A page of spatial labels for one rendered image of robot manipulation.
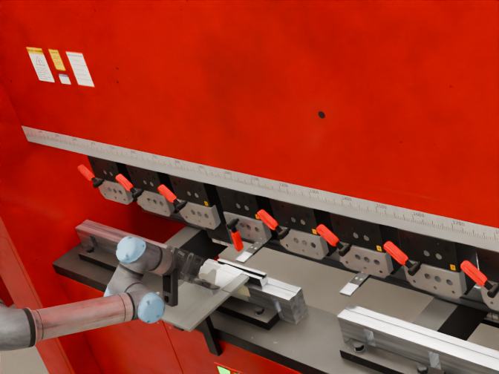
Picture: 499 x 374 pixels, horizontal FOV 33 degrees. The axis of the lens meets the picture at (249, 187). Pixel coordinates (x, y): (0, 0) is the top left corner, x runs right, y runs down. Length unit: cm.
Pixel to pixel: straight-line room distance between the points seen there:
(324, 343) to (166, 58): 90
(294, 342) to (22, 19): 127
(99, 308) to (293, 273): 218
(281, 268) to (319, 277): 23
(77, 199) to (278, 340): 112
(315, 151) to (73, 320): 73
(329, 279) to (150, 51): 214
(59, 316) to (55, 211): 111
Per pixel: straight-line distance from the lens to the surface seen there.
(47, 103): 283
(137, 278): 233
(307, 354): 241
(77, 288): 319
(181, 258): 243
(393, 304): 391
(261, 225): 231
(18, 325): 209
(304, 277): 420
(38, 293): 325
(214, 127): 222
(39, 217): 317
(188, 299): 254
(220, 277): 258
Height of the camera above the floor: 245
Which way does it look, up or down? 29 degrees down
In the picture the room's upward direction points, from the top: 16 degrees counter-clockwise
